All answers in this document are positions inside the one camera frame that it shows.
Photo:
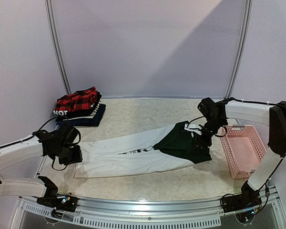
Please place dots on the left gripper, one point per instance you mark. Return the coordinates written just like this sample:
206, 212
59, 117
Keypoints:
77, 158

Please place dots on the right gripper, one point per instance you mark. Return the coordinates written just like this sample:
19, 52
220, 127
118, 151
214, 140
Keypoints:
202, 139

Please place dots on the dark green garment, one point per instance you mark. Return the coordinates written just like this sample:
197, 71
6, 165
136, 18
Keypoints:
180, 143

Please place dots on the white cloth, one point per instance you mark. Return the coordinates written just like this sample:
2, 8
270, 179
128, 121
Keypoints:
127, 155

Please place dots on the red black plaid shirt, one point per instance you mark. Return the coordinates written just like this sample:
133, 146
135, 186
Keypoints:
76, 101

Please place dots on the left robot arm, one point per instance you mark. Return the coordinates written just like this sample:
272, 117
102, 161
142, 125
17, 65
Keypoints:
60, 145

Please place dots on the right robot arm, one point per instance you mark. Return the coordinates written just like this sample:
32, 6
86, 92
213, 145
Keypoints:
269, 120

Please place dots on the pink plastic laundry basket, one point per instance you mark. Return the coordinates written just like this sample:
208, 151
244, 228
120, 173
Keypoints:
243, 148

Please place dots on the folded black garment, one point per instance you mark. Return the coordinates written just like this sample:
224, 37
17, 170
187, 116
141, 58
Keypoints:
86, 113

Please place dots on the folded navy blue garment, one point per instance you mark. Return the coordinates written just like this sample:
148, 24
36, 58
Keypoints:
90, 121

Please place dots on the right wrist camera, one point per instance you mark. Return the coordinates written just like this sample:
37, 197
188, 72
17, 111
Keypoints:
194, 128

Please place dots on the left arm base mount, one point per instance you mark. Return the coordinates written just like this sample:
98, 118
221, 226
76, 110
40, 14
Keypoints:
56, 200

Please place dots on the aluminium front rail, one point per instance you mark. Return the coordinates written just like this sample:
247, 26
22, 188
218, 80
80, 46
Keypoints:
208, 213

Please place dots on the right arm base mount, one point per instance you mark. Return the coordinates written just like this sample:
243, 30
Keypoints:
231, 202

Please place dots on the right aluminium corner post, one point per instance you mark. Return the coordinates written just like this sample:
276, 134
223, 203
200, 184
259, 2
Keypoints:
240, 47

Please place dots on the aluminium corner post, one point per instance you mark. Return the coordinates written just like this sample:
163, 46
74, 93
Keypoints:
240, 47
56, 45

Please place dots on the left aluminium corner post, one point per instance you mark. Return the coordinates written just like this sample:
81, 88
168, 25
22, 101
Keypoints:
56, 45

